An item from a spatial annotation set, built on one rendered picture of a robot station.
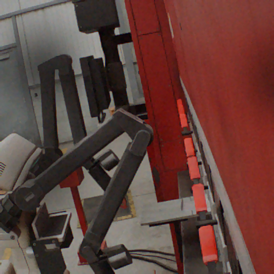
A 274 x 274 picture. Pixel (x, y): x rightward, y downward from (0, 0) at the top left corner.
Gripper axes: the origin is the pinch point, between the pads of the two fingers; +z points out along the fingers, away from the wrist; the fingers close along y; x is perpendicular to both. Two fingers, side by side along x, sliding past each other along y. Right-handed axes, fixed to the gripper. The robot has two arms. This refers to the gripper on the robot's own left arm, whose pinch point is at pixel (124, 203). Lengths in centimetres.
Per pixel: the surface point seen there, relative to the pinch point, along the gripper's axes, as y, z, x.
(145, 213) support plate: -14.8, 3.2, -7.2
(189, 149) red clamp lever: -49, -15, -35
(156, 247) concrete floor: 156, 91, 40
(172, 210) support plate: -17.9, 7.7, -16.1
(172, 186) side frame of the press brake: 69, 28, -12
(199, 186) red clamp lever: -86, -18, -33
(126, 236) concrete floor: 190, 80, 63
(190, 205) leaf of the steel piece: -17.4, 10.6, -22.1
